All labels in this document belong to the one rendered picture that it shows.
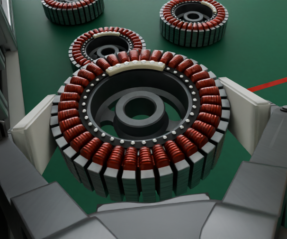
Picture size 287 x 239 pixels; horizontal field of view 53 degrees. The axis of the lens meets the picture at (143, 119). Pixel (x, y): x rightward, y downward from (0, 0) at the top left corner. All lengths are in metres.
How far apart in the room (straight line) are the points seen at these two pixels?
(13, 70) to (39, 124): 0.33
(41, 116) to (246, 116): 0.11
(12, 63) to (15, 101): 0.09
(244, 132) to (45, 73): 0.35
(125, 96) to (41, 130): 0.06
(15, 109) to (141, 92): 0.26
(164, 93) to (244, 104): 0.07
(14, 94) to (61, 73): 0.07
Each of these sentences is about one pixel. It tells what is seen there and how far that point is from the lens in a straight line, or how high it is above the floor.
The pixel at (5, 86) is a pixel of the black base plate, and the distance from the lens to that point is 0.45.
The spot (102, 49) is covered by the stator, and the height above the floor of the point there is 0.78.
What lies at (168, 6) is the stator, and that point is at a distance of 0.52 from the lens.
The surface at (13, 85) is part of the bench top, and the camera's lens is 0.47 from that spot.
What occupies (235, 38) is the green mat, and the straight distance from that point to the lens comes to 0.52.
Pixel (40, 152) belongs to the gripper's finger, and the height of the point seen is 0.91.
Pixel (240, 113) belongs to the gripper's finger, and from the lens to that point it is 0.17.
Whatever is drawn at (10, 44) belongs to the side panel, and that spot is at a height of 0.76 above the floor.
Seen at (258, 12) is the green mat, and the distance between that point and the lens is 0.60.
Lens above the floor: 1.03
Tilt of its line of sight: 49 degrees down
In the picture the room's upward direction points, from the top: 3 degrees counter-clockwise
